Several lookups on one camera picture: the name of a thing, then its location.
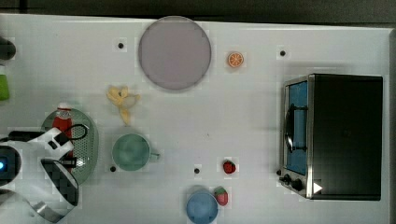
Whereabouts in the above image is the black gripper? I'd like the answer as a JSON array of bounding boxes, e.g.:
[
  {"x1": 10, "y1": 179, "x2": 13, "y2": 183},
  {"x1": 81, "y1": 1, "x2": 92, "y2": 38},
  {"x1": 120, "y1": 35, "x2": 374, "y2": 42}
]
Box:
[{"x1": 60, "y1": 157, "x2": 77, "y2": 168}]

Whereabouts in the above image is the red ketchup bottle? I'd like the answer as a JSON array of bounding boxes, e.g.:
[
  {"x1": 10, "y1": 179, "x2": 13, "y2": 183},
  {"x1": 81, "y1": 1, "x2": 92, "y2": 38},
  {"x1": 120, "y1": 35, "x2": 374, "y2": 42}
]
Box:
[{"x1": 51, "y1": 102, "x2": 75, "y2": 160}]

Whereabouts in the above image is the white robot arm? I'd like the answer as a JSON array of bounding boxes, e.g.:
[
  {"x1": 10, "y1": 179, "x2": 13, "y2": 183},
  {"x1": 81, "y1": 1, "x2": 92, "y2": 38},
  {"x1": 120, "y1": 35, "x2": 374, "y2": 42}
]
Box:
[{"x1": 1, "y1": 140, "x2": 79, "y2": 223}]

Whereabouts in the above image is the green strainer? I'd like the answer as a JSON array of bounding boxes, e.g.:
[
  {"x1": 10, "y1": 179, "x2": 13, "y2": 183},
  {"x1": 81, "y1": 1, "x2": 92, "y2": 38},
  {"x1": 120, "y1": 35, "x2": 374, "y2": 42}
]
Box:
[{"x1": 40, "y1": 107, "x2": 100, "y2": 186}]

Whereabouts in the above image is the green mug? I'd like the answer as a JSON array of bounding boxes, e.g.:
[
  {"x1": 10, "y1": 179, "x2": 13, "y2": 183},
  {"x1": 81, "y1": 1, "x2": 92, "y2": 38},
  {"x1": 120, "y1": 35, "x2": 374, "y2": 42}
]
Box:
[{"x1": 112, "y1": 133, "x2": 161, "y2": 171}]

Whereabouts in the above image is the yellow banana peel toy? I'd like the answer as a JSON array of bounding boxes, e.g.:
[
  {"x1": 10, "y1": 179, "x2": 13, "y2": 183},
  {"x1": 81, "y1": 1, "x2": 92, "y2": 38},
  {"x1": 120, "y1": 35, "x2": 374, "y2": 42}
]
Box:
[{"x1": 106, "y1": 86, "x2": 141, "y2": 126}]

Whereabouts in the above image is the green white bottle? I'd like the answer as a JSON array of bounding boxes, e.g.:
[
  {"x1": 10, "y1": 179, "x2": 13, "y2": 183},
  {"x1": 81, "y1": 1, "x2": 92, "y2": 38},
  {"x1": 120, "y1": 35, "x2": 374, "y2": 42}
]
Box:
[{"x1": 0, "y1": 65, "x2": 9, "y2": 101}]

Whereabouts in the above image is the black cylinder cup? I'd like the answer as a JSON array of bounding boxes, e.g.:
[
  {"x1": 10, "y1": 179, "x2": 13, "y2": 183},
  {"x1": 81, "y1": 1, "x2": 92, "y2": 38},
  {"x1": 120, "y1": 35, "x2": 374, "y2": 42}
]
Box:
[{"x1": 0, "y1": 37, "x2": 16, "y2": 60}]

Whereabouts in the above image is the blue bowl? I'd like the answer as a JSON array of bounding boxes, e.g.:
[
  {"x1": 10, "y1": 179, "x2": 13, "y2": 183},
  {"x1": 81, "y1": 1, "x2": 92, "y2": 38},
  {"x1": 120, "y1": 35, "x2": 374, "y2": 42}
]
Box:
[{"x1": 186, "y1": 189, "x2": 219, "y2": 224}]

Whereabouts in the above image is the grey round plate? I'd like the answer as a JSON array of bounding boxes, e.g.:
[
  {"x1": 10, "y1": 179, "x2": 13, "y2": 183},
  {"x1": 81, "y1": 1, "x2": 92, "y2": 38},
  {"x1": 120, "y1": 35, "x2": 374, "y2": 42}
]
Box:
[{"x1": 138, "y1": 16, "x2": 211, "y2": 91}]

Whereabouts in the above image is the large red strawberry toy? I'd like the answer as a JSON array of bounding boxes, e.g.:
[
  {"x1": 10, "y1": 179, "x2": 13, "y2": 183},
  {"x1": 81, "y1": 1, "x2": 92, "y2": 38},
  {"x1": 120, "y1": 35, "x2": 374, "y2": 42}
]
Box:
[{"x1": 214, "y1": 187, "x2": 229, "y2": 206}]

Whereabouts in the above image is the small red strawberry toy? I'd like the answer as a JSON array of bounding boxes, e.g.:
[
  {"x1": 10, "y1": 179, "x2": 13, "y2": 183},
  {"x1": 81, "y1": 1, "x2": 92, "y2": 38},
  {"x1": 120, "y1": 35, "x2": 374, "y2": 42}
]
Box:
[{"x1": 222, "y1": 160, "x2": 236, "y2": 175}]

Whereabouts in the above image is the orange slice toy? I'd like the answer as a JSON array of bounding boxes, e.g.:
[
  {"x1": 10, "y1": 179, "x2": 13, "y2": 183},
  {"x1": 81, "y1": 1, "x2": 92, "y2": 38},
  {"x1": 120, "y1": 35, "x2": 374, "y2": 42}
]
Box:
[{"x1": 227, "y1": 51, "x2": 244, "y2": 68}]

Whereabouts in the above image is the black toaster oven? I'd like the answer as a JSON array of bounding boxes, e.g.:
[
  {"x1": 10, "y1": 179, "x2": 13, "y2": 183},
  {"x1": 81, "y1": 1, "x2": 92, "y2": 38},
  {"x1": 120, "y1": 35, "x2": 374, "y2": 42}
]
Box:
[{"x1": 276, "y1": 74, "x2": 383, "y2": 201}]

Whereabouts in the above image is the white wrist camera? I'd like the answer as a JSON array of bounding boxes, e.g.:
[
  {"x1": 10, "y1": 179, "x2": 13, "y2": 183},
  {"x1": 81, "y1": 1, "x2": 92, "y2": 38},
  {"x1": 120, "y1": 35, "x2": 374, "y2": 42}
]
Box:
[{"x1": 29, "y1": 128, "x2": 74, "y2": 160}]

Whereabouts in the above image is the black camera cable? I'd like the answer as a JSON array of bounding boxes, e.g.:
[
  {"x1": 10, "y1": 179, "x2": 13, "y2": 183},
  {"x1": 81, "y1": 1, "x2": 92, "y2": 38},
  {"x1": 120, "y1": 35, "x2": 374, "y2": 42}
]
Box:
[{"x1": 7, "y1": 123, "x2": 89, "y2": 142}]

